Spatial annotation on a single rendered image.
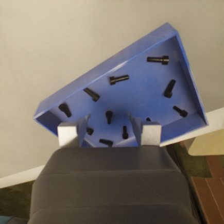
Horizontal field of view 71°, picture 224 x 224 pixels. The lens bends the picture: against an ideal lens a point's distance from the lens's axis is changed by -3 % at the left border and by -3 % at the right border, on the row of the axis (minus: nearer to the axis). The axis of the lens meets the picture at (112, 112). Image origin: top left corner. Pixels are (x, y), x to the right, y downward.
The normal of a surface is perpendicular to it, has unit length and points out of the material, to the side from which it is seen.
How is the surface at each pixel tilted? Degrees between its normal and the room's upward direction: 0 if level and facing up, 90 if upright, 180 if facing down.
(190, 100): 0
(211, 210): 90
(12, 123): 0
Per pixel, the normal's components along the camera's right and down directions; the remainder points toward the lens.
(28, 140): 0.03, 0.67
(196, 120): -0.54, -0.62
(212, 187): 0.11, -0.74
